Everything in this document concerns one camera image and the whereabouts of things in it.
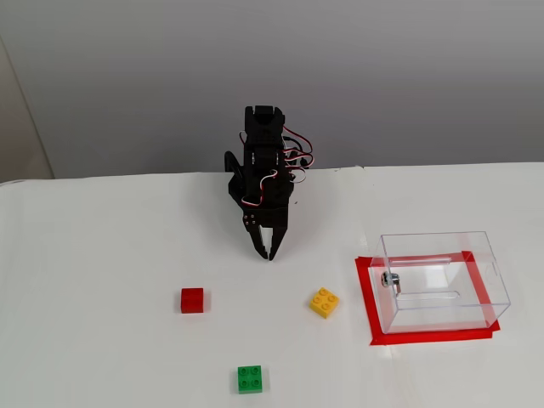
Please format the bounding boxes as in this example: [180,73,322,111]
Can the transparent plastic box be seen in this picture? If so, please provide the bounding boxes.
[369,230,513,336]

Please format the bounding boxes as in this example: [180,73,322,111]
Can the red tape frame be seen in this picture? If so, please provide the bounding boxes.
[354,250,502,347]

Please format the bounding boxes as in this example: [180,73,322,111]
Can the yellow lego brick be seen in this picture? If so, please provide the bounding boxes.
[309,286,342,320]

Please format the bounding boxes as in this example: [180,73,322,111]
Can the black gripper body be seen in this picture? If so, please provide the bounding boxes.
[239,163,296,233]

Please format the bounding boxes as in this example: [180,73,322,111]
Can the green lego brick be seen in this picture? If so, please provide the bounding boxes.
[236,364,269,395]

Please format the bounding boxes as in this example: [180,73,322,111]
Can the metal box lock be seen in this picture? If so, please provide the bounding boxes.
[380,271,403,295]

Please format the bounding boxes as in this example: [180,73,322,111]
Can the red white black gripper cable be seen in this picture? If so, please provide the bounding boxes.
[240,168,280,210]

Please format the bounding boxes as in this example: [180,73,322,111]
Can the red lego brick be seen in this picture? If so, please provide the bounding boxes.
[179,287,212,315]

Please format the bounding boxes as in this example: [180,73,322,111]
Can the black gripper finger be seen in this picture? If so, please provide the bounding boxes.
[269,227,291,262]
[242,211,271,262]

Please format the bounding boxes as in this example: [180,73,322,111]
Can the black robot base clamp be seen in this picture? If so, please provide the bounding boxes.
[224,150,248,210]

